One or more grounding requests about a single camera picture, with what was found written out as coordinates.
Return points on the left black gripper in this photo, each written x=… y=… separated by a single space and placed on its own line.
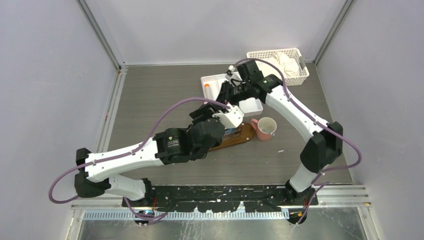
x=205 y=113

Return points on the white towels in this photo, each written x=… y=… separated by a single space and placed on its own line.
x=288 y=66

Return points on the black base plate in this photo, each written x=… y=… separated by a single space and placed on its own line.
x=222 y=198

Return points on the pink mug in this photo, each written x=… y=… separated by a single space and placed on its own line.
x=260 y=124

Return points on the orange cap toothpaste tube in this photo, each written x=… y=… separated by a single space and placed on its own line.
x=208 y=91

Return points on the oval wooden tray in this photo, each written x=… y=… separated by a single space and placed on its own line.
x=246 y=135

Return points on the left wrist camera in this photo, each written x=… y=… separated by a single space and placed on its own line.
x=231 y=119

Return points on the white basket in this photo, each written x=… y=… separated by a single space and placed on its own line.
x=290 y=52

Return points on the clear glass holder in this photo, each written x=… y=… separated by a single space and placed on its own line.
x=231 y=133

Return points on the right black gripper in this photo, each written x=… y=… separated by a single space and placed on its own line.
x=224 y=95

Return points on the white plastic tray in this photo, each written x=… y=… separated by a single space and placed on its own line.
x=244 y=95

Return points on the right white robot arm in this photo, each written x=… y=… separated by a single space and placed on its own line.
x=323 y=139

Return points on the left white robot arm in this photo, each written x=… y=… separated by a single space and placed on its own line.
x=100 y=173

